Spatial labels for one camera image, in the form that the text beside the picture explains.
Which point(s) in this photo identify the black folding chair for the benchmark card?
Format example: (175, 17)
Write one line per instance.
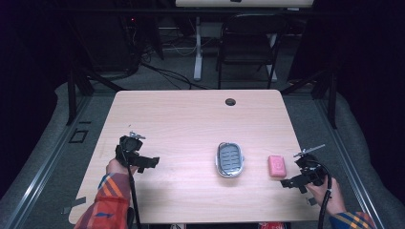
(246, 47)

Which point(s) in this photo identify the black metal frame stand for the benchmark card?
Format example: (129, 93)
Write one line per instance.
(72, 95)
(331, 101)

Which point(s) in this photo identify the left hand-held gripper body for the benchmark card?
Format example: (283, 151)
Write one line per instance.
(129, 148)

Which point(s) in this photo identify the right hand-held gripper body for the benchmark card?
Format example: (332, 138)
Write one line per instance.
(313, 171)

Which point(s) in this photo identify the person's right hand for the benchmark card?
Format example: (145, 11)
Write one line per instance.
(332, 200)

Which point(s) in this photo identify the red packet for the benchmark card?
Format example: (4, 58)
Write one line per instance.
(270, 225)

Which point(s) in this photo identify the grey tape strip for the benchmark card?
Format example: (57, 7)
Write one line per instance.
(74, 205)

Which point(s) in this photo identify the aluminium floor rail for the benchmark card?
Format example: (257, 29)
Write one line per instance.
(347, 165)
(44, 165)

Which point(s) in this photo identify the grey soap dish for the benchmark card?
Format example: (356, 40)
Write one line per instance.
(230, 159)

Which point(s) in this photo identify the pink soap bar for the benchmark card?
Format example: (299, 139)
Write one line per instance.
(277, 166)

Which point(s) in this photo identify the person's left hand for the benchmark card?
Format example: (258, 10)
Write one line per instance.
(116, 167)

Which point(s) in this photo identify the white desk leg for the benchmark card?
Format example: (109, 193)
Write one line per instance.
(198, 57)

